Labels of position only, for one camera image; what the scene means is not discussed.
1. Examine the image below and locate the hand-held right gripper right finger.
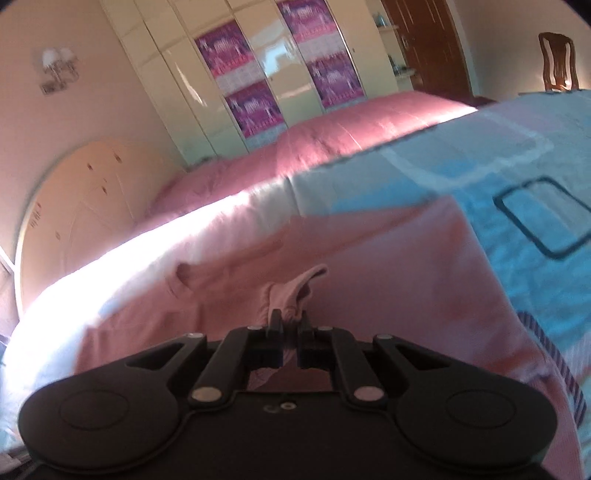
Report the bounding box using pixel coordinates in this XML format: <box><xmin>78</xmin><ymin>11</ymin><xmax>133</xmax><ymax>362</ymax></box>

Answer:
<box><xmin>298</xmin><ymin>314</ymin><xmax>458</xmax><ymax>402</ymax></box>

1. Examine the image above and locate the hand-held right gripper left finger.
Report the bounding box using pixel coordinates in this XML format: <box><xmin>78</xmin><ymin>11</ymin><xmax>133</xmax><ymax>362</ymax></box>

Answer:
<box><xmin>124</xmin><ymin>308</ymin><xmax>283</xmax><ymax>403</ymax></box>

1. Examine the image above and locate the pink garment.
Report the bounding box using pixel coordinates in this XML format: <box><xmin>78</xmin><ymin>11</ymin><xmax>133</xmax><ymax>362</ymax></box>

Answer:
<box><xmin>74</xmin><ymin>196</ymin><xmax>587</xmax><ymax>480</ymax></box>

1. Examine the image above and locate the pink bed cover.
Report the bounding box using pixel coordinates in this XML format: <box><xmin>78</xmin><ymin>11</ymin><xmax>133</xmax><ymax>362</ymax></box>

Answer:
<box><xmin>143</xmin><ymin>90</ymin><xmax>478</xmax><ymax>232</ymax></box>

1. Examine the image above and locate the cream wooden headboard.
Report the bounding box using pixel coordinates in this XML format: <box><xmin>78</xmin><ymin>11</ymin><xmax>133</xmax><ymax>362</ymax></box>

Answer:
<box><xmin>14</xmin><ymin>141</ymin><xmax>188</xmax><ymax>315</ymax></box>

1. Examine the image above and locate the bed with patterned blue sheet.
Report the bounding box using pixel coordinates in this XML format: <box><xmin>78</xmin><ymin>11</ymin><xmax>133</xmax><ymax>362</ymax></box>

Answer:
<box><xmin>0</xmin><ymin>90</ymin><xmax>591</xmax><ymax>462</ymax></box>

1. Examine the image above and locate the cream glossy wardrobe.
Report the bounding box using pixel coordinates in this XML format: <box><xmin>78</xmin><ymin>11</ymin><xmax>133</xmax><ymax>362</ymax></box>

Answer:
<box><xmin>99</xmin><ymin>0</ymin><xmax>402</xmax><ymax>167</ymax></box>

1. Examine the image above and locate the cream corner shelf unit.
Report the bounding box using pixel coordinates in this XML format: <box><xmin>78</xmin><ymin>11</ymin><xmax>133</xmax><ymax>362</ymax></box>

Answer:
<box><xmin>375</xmin><ymin>9</ymin><xmax>416</xmax><ymax>81</ymax></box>

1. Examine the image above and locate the brown wooden door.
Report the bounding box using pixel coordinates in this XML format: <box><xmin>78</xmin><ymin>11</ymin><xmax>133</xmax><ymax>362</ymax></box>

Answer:
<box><xmin>381</xmin><ymin>0</ymin><xmax>474</xmax><ymax>100</ymax></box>

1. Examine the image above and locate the wooden chair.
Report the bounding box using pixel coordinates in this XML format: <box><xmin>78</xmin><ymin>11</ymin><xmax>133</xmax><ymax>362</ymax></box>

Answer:
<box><xmin>538</xmin><ymin>31</ymin><xmax>580</xmax><ymax>93</ymax></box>

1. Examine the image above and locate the purple wall poster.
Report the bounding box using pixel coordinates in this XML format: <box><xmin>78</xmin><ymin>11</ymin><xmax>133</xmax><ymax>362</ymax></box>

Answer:
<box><xmin>276</xmin><ymin>0</ymin><xmax>347</xmax><ymax>44</ymax></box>
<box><xmin>224</xmin><ymin>79</ymin><xmax>287</xmax><ymax>139</ymax></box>
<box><xmin>194</xmin><ymin>21</ymin><xmax>256</xmax><ymax>79</ymax></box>
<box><xmin>307</xmin><ymin>44</ymin><xmax>368</xmax><ymax>110</ymax></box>

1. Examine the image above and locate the wall lamp with shades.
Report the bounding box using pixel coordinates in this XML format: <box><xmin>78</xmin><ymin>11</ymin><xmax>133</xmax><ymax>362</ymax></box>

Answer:
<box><xmin>39</xmin><ymin>46</ymin><xmax>80</xmax><ymax>95</ymax></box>

